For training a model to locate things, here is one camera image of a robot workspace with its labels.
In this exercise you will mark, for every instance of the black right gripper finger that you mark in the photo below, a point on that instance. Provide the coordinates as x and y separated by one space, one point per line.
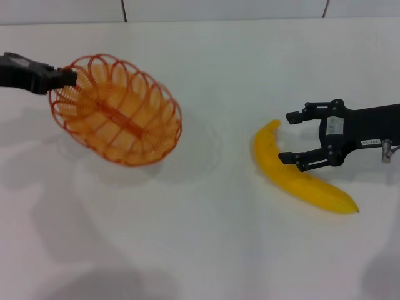
295 117
289 157

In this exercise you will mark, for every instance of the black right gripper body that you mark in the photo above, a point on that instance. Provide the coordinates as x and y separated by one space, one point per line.
368 125

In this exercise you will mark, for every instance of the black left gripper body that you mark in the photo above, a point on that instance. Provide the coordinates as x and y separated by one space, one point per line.
22 73

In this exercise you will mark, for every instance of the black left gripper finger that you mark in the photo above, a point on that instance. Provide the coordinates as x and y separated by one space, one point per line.
67 78

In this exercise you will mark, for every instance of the yellow banana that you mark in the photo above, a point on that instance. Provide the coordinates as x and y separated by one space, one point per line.
312 187

